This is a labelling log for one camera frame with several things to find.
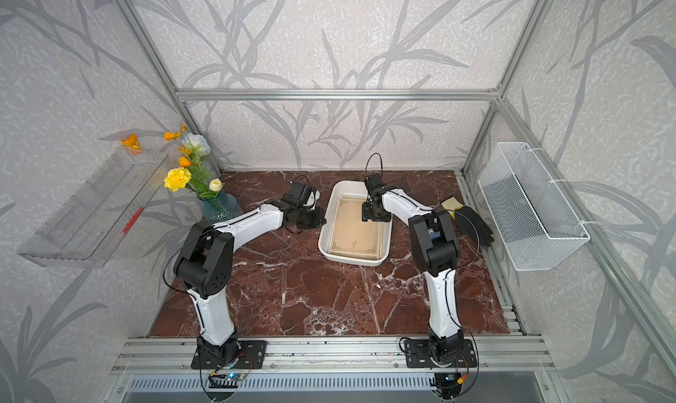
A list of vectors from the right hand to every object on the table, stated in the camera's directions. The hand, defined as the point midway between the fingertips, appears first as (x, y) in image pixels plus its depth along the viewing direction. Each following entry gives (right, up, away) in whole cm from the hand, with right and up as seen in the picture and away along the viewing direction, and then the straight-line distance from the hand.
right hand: (372, 214), depth 103 cm
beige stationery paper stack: (-8, -8, -4) cm, 12 cm away
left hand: (-17, -2, -8) cm, 19 cm away
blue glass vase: (-55, +4, -9) cm, 56 cm away
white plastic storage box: (-10, +11, +11) cm, 18 cm away
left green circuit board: (-43, -44, -30) cm, 68 cm away
